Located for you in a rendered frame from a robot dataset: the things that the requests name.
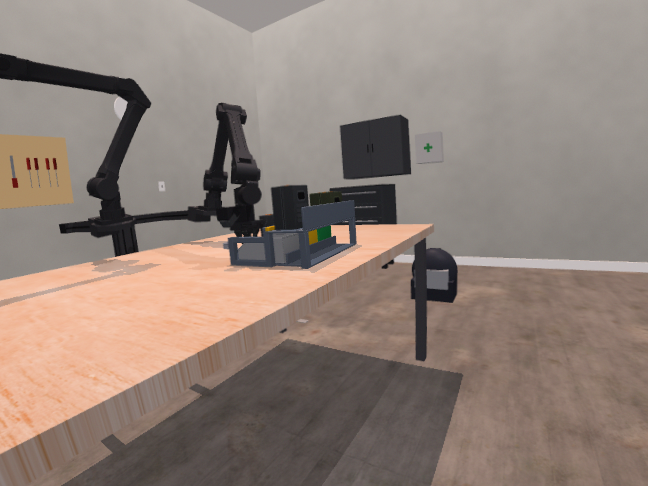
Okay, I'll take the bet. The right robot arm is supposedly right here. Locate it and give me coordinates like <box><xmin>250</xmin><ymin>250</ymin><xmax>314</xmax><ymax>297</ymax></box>
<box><xmin>0</xmin><ymin>53</ymin><xmax>151</xmax><ymax>226</ymax></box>

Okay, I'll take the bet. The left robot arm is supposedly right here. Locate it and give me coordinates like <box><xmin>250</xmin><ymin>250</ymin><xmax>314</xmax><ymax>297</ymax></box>
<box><xmin>198</xmin><ymin>103</ymin><xmax>262</xmax><ymax>228</ymax></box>

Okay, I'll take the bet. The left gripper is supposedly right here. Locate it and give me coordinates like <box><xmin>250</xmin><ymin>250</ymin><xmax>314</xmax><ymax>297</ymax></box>
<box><xmin>230</xmin><ymin>214</ymin><xmax>265</xmax><ymax>237</ymax></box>

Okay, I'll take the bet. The green open bin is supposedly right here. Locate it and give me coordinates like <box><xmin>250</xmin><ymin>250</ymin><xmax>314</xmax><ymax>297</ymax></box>
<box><xmin>317</xmin><ymin>225</ymin><xmax>332</xmax><ymax>242</ymax></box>

